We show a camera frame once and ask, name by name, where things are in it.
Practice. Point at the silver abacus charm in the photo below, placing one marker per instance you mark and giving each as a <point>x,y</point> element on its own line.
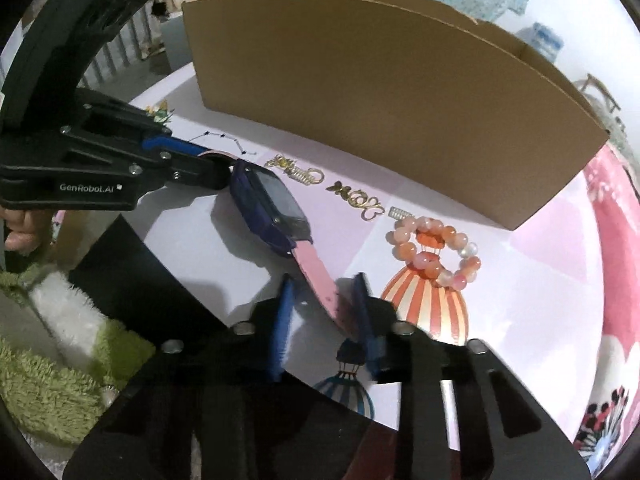
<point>397,212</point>

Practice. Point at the gold looped ornament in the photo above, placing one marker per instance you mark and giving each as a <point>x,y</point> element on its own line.
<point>368,206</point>

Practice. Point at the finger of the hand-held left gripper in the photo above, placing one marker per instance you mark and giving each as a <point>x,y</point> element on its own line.
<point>170,144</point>
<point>195,170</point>

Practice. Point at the gold spiral hair clip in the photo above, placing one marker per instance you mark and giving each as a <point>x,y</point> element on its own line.
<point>306,176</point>

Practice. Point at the metal railing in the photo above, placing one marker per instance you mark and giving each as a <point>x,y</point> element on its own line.
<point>117,45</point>

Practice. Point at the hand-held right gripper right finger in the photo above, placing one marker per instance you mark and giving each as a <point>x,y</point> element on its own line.
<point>365,325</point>

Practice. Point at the grey patterned cloth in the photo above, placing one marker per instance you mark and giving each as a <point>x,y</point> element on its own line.
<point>622,135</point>

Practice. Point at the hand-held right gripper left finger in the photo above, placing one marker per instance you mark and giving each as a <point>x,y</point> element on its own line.
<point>280,330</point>

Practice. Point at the brown cardboard box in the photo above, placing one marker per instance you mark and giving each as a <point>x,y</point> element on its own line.
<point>375,100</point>

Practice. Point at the gold butterfly charm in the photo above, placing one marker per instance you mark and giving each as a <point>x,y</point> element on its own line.
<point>337,187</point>

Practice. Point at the pink floral blanket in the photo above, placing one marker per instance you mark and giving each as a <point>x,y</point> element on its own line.
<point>615,260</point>

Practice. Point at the person's left hand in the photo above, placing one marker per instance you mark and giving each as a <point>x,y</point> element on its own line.
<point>21,234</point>

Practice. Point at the green white shaggy rug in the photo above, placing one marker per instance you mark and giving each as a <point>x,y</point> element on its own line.
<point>45,385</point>

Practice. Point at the wooden chair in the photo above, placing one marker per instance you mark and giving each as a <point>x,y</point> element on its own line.
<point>597,91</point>

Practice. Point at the gold brooch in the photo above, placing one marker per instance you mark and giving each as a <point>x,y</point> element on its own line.
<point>279,162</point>

